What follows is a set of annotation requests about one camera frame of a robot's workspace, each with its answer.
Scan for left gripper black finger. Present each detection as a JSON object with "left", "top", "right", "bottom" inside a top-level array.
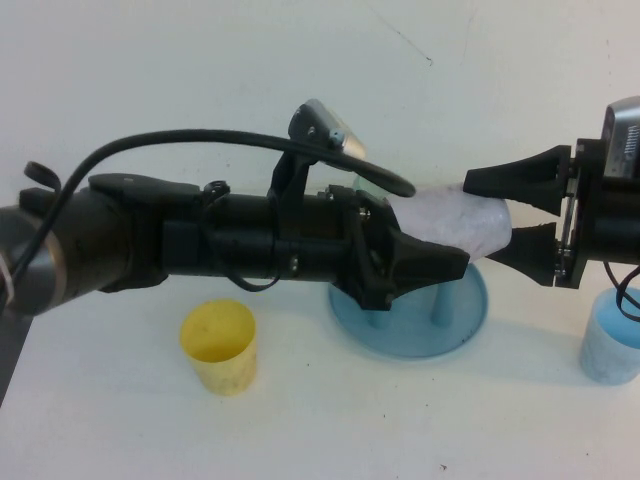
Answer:
[{"left": 387, "top": 230, "right": 471, "bottom": 301}]

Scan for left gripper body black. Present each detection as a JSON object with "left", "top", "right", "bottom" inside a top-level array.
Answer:
[{"left": 304, "top": 185, "right": 400, "bottom": 311}]

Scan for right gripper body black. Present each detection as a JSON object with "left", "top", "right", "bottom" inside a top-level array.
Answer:
[{"left": 553, "top": 138, "right": 640, "bottom": 289}]

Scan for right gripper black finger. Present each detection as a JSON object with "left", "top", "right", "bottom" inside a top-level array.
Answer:
[
  {"left": 492, "top": 222, "right": 559, "bottom": 286},
  {"left": 464, "top": 144, "right": 573, "bottom": 217}
]

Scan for pink plastic cup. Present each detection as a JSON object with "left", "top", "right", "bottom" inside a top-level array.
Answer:
[{"left": 394, "top": 183, "right": 514, "bottom": 262}]

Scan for green plastic cup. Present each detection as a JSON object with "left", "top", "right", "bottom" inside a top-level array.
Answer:
[{"left": 352, "top": 174, "right": 387, "bottom": 195}]

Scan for blue cup stand white caps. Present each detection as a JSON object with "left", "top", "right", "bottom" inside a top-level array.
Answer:
[{"left": 327, "top": 262, "right": 490, "bottom": 359}]

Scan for blue plastic cup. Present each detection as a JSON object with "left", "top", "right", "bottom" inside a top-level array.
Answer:
[{"left": 578, "top": 287, "right": 640, "bottom": 387}]

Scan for yellow plastic cup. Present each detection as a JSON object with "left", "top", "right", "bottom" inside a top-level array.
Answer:
[{"left": 179, "top": 298, "right": 259, "bottom": 398}]

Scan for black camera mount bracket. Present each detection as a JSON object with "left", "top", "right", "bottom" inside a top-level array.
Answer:
[{"left": 267, "top": 147, "right": 321, "bottom": 211}]

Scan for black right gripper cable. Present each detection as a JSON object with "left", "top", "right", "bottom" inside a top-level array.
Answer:
[{"left": 602, "top": 259, "right": 640, "bottom": 322}]

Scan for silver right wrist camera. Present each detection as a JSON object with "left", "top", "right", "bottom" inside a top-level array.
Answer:
[{"left": 602, "top": 96, "right": 640, "bottom": 181}]

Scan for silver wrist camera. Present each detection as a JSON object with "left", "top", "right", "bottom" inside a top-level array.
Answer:
[
  {"left": 602, "top": 96, "right": 640, "bottom": 181},
  {"left": 288, "top": 98, "right": 369, "bottom": 164}
]

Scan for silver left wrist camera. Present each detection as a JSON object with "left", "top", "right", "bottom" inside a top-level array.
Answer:
[{"left": 288, "top": 98, "right": 369, "bottom": 164}]

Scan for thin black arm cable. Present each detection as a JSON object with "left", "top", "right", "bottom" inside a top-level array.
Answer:
[{"left": 199, "top": 179, "right": 281, "bottom": 293}]

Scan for thick black camera cable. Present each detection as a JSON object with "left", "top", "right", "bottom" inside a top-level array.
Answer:
[{"left": 9, "top": 128, "right": 417, "bottom": 286}]

